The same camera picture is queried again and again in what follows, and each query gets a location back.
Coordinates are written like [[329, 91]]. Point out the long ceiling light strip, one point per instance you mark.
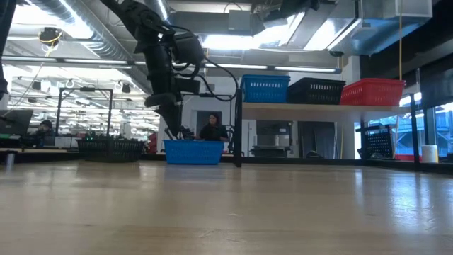
[[88, 61]]

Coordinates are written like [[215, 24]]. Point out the black background stand frame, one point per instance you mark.
[[85, 89]]

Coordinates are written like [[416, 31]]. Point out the silver rectangular air duct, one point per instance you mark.
[[339, 28]]

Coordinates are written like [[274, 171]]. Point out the low red object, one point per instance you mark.
[[407, 158]]

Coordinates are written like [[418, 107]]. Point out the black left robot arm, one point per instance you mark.
[[155, 60]]

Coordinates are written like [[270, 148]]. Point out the black plastic slotted basket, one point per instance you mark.
[[109, 151], [315, 93]]

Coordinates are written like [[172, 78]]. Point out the wooden shelf black frame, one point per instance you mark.
[[318, 112]]

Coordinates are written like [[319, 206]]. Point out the blue plastic slotted basket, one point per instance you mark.
[[193, 153], [265, 90]]

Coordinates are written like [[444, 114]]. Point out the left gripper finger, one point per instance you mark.
[[171, 117]]

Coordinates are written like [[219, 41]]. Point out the white roll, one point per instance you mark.
[[430, 154]]

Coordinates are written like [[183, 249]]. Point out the person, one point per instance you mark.
[[44, 127], [212, 132]]

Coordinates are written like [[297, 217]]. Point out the red plastic slotted basket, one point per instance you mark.
[[371, 97], [371, 80], [371, 84]]

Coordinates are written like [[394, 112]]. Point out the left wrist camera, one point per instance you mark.
[[187, 86]]

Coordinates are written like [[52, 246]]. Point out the shiny round air duct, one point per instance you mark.
[[163, 7]]

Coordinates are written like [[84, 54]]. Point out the black mesh panel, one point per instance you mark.
[[378, 143]]

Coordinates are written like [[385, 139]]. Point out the grey ceiling box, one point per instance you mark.
[[240, 21]]

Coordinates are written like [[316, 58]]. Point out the grey metal cart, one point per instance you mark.
[[272, 151]]

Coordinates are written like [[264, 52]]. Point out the dark monitor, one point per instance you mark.
[[16, 122]]

